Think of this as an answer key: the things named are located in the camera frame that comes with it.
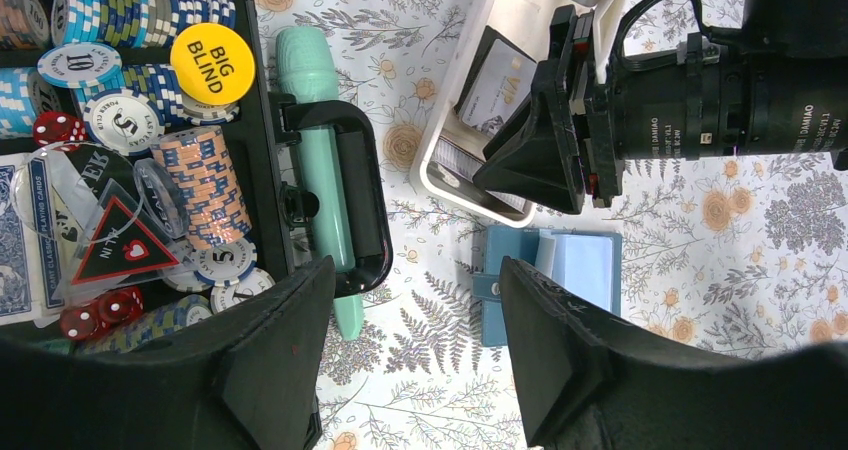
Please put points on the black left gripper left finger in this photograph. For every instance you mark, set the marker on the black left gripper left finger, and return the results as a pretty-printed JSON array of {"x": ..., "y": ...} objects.
[{"x": 242, "y": 379}]

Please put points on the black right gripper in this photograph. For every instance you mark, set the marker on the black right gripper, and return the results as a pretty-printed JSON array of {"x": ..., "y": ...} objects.
[{"x": 561, "y": 147}]

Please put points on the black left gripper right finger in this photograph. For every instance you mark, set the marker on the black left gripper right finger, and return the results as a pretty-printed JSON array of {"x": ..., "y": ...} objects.
[{"x": 588, "y": 379}]

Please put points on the blue leather card holder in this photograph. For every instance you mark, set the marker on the blue leather card holder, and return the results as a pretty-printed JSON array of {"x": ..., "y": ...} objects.
[{"x": 586, "y": 263}]

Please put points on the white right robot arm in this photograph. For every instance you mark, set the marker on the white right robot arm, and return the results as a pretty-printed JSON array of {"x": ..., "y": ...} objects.
[{"x": 775, "y": 85}]

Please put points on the upright card stack in tray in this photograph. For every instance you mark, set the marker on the upright card stack in tray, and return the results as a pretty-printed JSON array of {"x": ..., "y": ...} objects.
[{"x": 456, "y": 168}]

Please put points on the playing card deck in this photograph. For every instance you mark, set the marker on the playing card deck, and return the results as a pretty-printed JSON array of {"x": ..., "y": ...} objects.
[{"x": 31, "y": 269}]

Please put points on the white rectangular plastic tray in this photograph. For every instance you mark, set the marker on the white rectangular plastic tray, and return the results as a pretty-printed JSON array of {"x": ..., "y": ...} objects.
[{"x": 525, "y": 24}]

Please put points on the orange blue chip stack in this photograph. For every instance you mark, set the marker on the orange blue chip stack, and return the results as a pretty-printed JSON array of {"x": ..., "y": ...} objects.
[{"x": 199, "y": 163}]

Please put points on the black red triangle marker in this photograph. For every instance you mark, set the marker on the black red triangle marker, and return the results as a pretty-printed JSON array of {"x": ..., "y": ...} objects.
[{"x": 126, "y": 243}]

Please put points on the floral patterned table mat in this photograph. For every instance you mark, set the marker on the floral patterned table mat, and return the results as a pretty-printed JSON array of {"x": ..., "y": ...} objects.
[{"x": 744, "y": 256}]

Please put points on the black open carrying case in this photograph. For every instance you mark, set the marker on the black open carrying case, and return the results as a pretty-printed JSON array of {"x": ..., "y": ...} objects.
[{"x": 256, "y": 138}]

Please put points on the red die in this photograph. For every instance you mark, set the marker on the red die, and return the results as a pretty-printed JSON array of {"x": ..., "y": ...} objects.
[{"x": 65, "y": 130}]

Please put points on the yellow round poker chip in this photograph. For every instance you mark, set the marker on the yellow round poker chip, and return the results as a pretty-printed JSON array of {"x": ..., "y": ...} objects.
[{"x": 214, "y": 64}]

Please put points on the mint green case handle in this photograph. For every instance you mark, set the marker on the mint green case handle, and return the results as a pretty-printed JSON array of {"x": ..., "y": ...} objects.
[{"x": 306, "y": 70}]

